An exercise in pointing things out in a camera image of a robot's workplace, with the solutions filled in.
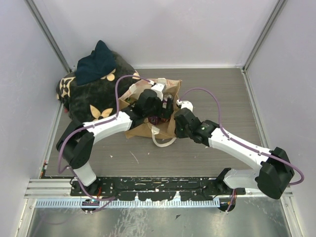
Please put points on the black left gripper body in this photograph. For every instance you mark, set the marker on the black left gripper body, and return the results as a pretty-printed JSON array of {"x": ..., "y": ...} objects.
[{"x": 158, "y": 109}]

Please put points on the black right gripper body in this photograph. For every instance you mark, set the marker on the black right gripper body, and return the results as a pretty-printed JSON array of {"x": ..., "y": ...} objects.
[{"x": 181, "y": 133}]

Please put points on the purple soda can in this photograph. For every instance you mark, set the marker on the purple soda can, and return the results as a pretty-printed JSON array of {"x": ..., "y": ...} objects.
[
  {"x": 154, "y": 120},
  {"x": 168, "y": 97}
]

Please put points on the tan jute canvas bag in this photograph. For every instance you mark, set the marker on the tan jute canvas bag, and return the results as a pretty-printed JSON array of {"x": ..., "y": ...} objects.
[{"x": 163, "y": 134}]

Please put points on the red cola can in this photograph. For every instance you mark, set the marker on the red cola can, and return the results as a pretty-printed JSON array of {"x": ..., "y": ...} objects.
[{"x": 164, "y": 120}]

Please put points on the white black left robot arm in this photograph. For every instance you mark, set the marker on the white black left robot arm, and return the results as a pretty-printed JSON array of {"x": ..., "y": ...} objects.
[{"x": 76, "y": 143}]

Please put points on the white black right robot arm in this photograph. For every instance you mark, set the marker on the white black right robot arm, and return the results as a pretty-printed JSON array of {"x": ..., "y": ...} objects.
[{"x": 270, "y": 171}]

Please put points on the navy blue cloth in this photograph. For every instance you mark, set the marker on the navy blue cloth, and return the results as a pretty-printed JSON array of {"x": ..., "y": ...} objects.
[{"x": 99, "y": 63}]

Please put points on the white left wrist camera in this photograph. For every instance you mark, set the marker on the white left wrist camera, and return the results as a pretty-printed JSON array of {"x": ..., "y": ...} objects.
[{"x": 158, "y": 86}]

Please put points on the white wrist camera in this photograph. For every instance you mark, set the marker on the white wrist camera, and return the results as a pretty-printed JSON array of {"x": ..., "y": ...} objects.
[
  {"x": 184, "y": 105},
  {"x": 158, "y": 86}
]

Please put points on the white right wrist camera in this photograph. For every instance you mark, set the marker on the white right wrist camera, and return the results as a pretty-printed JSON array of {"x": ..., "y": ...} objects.
[{"x": 184, "y": 105}]

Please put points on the grey slotted cable duct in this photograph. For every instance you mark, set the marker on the grey slotted cable duct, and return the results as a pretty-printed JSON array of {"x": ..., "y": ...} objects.
[{"x": 79, "y": 203}]

